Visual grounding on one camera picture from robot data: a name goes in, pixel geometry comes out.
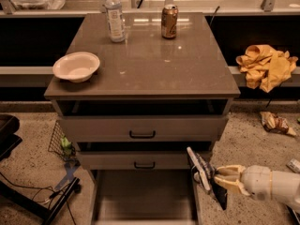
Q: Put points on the black stand leg left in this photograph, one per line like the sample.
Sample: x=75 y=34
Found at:
x=46 y=214

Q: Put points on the blue chip bag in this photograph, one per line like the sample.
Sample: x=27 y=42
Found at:
x=203 y=174

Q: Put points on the crumpled snack wrapper on floor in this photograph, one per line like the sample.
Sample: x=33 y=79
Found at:
x=271 y=122

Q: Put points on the middle drawer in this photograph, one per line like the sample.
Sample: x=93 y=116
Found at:
x=134 y=160

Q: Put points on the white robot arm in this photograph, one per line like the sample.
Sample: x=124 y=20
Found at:
x=285 y=188

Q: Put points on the drawer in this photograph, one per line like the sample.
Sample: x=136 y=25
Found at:
x=134 y=160
x=146 y=197
x=199 y=128

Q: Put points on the black stand leg right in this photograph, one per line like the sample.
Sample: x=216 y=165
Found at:
x=295 y=216

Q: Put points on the white small box on floor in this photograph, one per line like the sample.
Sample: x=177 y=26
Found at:
x=294 y=165

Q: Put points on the black stand leg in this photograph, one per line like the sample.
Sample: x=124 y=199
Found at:
x=46 y=214
x=295 y=216

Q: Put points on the bottom drawer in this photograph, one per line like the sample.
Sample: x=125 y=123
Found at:
x=146 y=197

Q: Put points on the yellow crumpled cloth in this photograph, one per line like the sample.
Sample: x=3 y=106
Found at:
x=265 y=67

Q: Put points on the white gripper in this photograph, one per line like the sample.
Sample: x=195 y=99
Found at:
x=257 y=181

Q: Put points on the black chair base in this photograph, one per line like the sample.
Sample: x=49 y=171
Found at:
x=9 y=125

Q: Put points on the white paper bowl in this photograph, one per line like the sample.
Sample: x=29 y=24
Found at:
x=76 y=67

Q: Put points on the clear plastic water bottle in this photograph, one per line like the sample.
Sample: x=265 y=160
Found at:
x=115 y=20

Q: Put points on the grey drawer cabinet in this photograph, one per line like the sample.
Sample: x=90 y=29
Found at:
x=148 y=75

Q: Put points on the top drawer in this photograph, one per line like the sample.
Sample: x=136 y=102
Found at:
x=199 y=128

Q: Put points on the gold soda can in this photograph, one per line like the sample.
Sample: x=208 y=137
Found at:
x=169 y=21

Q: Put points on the wire mesh basket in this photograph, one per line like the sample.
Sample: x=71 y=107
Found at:
x=60 y=145

